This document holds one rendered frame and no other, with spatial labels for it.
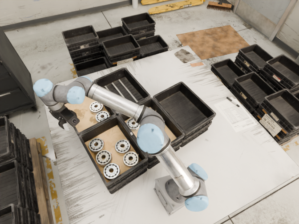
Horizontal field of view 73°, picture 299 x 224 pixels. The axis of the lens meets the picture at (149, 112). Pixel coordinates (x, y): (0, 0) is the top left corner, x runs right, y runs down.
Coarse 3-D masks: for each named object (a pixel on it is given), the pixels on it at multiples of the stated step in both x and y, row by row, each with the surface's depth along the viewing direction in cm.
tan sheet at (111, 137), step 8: (112, 128) 148; (96, 136) 144; (104, 136) 144; (112, 136) 144; (120, 136) 144; (88, 144) 140; (112, 144) 140; (112, 152) 137; (136, 152) 137; (112, 160) 134; (120, 160) 134; (120, 168) 131; (128, 168) 131; (104, 176) 127
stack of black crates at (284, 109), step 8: (272, 96) 204; (280, 96) 214; (288, 96) 206; (264, 104) 203; (272, 104) 194; (280, 104) 208; (288, 104) 208; (296, 104) 201; (256, 112) 215; (272, 112) 197; (280, 112) 189; (288, 112) 202; (296, 112) 202; (280, 120) 191; (288, 120) 184; (296, 120) 196; (264, 128) 213; (288, 128) 187; (296, 128) 179; (272, 136) 208; (280, 136) 198; (288, 136) 199; (280, 144) 218
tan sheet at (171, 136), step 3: (126, 120) 152; (165, 126) 150; (165, 129) 148; (168, 129) 148; (135, 132) 146; (168, 132) 147; (171, 132) 147; (135, 135) 145; (168, 135) 146; (171, 135) 146; (171, 138) 144; (174, 138) 144
